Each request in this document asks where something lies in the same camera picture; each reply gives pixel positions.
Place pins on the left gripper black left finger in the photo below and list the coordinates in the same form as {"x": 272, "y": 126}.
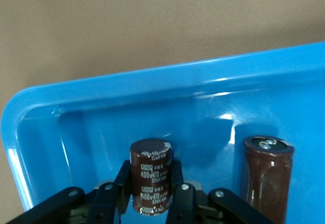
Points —
{"x": 101, "y": 203}

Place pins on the plain brown capacitor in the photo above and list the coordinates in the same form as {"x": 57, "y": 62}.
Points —
{"x": 269, "y": 183}

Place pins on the blue plastic tray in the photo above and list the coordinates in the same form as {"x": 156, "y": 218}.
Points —
{"x": 101, "y": 132}

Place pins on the small black connector block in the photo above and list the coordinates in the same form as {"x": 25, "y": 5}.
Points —
{"x": 152, "y": 173}

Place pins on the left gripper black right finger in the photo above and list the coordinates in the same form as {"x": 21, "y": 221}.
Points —
{"x": 185, "y": 208}

